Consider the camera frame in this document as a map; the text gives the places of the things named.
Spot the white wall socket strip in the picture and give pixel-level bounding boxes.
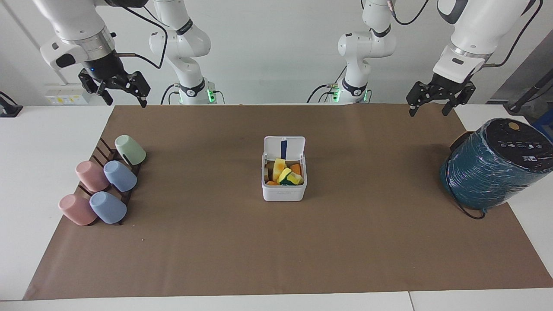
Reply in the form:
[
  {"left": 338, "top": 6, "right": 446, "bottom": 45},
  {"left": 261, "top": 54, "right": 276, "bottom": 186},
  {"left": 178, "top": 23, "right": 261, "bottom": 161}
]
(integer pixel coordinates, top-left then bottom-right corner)
[{"left": 44, "top": 88, "right": 90, "bottom": 106}]

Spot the black stand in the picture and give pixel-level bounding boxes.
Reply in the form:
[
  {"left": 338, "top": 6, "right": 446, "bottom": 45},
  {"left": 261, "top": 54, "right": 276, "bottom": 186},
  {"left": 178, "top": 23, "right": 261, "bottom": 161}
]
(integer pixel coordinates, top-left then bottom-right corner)
[
  {"left": 506, "top": 71, "right": 553, "bottom": 115},
  {"left": 0, "top": 91, "right": 23, "bottom": 118}
]

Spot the yellow green sponge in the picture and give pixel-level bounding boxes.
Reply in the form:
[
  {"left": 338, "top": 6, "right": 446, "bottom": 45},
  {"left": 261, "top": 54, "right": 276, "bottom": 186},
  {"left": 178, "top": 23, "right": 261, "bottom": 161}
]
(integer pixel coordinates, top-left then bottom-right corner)
[{"left": 277, "top": 168, "right": 304, "bottom": 186}]

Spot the white trash can with lid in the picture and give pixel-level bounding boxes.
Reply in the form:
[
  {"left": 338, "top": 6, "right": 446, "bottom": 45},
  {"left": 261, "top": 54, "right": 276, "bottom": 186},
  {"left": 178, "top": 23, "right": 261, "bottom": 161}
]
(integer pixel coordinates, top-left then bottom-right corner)
[{"left": 261, "top": 136, "right": 308, "bottom": 202}]

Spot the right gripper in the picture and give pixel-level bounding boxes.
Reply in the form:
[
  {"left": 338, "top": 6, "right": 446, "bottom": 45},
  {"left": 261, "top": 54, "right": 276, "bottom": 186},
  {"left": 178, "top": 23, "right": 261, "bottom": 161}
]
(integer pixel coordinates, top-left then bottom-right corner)
[{"left": 78, "top": 51, "right": 151, "bottom": 108}]

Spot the pink cup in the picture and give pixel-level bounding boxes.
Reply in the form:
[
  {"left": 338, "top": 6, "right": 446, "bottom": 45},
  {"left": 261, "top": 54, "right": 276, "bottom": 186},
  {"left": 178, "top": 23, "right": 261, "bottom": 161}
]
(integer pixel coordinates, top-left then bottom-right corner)
[
  {"left": 58, "top": 194, "right": 97, "bottom": 226},
  {"left": 75, "top": 160, "right": 110, "bottom": 193}
]

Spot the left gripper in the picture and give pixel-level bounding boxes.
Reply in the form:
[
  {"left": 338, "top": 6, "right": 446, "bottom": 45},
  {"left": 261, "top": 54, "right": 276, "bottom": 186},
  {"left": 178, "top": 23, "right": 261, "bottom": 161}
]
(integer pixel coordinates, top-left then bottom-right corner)
[{"left": 406, "top": 72, "right": 477, "bottom": 117}]

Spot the blue cup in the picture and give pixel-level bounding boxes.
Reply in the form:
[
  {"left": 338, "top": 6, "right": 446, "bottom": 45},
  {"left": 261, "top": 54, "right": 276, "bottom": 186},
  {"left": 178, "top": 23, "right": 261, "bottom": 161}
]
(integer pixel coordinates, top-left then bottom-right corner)
[
  {"left": 89, "top": 191, "right": 128, "bottom": 225},
  {"left": 103, "top": 160, "right": 138, "bottom": 193}
]

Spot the dark wooden cup rack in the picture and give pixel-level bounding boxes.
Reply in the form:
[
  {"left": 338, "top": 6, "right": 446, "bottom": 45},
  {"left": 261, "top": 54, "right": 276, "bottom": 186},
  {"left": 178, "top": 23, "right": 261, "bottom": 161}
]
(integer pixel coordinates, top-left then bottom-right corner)
[{"left": 77, "top": 138, "right": 141, "bottom": 226}]

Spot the green cup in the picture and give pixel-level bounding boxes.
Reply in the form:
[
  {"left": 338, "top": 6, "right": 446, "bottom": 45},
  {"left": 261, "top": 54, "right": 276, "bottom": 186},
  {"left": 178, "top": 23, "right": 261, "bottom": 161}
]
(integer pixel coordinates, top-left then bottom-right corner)
[{"left": 114, "top": 134, "right": 147, "bottom": 166}]

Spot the teal cord spool in plastic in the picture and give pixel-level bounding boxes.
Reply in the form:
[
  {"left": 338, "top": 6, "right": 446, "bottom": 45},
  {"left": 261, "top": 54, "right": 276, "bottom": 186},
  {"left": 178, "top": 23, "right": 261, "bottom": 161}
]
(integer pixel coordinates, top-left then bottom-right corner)
[{"left": 439, "top": 117, "right": 553, "bottom": 211}]

